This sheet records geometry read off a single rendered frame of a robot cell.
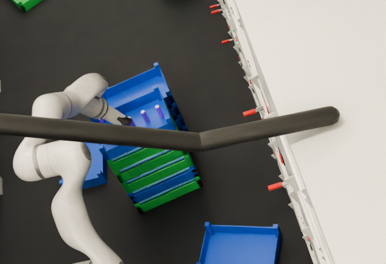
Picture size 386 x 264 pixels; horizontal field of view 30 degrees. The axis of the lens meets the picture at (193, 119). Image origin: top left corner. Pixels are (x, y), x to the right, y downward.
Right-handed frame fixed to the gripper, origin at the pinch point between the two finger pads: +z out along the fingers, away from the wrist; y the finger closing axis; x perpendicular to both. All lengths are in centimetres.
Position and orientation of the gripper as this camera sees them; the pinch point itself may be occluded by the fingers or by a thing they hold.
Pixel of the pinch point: (124, 120)
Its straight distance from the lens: 274.3
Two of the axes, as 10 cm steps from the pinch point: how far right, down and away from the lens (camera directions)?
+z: 5.2, 2.7, 8.1
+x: 4.6, -8.9, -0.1
